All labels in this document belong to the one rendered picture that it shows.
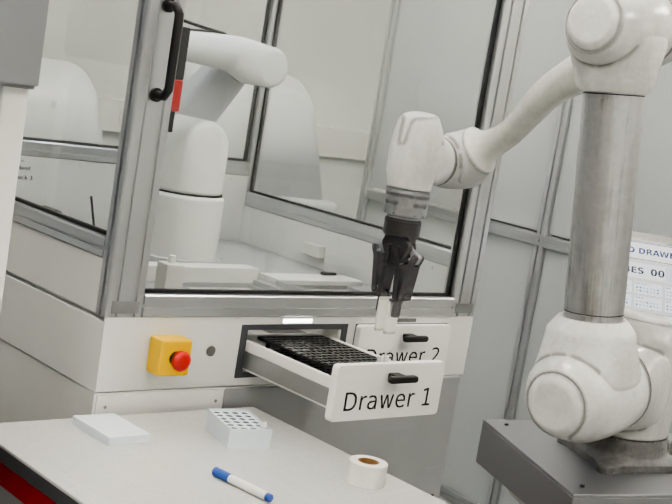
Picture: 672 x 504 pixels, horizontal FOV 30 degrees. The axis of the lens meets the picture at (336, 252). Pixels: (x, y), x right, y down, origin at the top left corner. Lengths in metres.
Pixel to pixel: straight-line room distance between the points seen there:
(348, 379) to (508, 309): 2.17
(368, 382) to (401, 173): 0.41
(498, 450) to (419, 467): 0.66
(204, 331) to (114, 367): 0.21
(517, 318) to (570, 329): 2.37
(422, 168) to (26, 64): 0.88
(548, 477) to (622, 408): 0.20
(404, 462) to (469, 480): 1.67
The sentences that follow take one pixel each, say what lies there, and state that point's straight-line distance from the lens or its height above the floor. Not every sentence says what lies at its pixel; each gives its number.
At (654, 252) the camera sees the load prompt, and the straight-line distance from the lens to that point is 3.21.
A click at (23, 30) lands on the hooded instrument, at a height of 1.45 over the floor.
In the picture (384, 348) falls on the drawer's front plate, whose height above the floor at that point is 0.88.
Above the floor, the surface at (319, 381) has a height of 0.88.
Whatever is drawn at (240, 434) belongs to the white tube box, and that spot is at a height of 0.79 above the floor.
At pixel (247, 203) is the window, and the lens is 2.53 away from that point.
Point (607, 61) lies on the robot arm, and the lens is 2.04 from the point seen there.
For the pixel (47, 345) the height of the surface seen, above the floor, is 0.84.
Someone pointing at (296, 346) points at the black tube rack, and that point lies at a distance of 2.59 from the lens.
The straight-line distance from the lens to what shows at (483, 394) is 4.59.
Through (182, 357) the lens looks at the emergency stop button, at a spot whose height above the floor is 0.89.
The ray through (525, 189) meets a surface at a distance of 4.47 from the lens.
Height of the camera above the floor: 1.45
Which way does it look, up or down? 8 degrees down
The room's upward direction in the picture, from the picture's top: 9 degrees clockwise
